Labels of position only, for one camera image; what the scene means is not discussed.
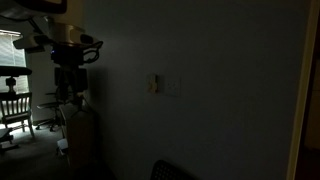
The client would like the black perforated chair back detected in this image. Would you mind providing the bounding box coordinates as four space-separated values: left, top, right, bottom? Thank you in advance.
150 160 196 180

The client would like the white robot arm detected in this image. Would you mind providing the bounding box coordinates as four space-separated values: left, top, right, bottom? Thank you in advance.
0 0 103 97

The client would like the black office swivel chair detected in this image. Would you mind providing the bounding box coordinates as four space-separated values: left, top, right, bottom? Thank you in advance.
36 92 63 132

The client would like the window with blinds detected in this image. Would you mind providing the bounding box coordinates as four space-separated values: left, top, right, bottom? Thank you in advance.
0 30 29 93

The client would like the cream door frame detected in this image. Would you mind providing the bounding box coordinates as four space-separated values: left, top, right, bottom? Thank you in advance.
286 0 320 180

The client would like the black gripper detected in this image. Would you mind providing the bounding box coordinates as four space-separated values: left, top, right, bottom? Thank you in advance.
53 46 88 97

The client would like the white wall switch plate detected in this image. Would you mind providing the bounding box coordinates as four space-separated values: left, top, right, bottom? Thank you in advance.
165 76 181 97

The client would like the small yellowish light switch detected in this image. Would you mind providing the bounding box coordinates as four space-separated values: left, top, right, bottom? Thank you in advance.
147 74 158 94

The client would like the white paper on floor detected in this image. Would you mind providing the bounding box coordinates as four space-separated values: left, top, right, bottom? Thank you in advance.
57 138 68 155

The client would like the dark round stand table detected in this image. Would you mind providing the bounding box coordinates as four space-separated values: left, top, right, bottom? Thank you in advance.
0 66 32 93

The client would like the wooden cabinet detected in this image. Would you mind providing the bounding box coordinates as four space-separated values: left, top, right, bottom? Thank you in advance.
60 104 96 169

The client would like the wooden slat chair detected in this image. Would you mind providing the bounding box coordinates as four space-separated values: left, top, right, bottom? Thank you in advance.
0 92 35 137

